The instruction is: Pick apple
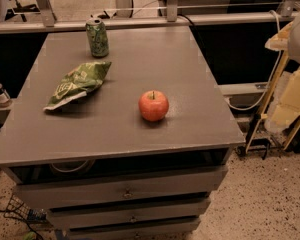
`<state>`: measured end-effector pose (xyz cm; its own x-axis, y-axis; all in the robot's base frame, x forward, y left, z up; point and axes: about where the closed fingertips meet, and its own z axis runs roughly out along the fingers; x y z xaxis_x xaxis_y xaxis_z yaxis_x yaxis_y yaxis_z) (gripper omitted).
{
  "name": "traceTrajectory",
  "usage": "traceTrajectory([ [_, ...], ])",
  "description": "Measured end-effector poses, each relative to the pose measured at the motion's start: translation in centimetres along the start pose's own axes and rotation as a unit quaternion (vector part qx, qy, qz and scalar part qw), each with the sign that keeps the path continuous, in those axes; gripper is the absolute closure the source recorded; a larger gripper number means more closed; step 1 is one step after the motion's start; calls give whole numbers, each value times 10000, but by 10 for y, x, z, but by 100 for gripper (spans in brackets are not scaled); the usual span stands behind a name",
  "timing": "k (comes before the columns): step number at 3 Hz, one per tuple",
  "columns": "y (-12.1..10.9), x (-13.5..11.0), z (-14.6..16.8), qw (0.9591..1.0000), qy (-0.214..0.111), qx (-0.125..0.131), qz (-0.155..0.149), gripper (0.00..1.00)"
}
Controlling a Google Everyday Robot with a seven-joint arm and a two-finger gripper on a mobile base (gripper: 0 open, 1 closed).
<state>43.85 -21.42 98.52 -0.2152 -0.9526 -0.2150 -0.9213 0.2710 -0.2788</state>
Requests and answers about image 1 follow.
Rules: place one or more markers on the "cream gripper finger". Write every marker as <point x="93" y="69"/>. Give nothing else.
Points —
<point x="285" y="107"/>
<point x="279" y="42"/>

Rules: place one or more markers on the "red apple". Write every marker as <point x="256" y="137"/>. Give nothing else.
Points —
<point x="153" y="105"/>

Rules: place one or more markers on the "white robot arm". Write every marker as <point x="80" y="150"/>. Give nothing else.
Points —
<point x="294" y="42"/>

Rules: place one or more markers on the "green soda can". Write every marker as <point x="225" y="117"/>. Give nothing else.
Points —
<point x="97" y="37"/>

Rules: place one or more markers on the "grey drawer cabinet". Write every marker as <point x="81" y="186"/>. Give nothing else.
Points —
<point x="101" y="171"/>

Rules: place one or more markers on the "green chip bag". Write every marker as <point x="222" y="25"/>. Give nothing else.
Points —
<point x="78" y="83"/>

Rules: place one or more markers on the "yellow rolling cart frame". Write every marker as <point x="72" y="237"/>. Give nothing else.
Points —
<point x="261" y="115"/>

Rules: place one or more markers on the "metal railing frame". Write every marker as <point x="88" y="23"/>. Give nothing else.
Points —
<point x="19" y="16"/>

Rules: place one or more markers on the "wire basket on floor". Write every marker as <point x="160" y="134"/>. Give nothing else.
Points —
<point x="17" y="209"/>

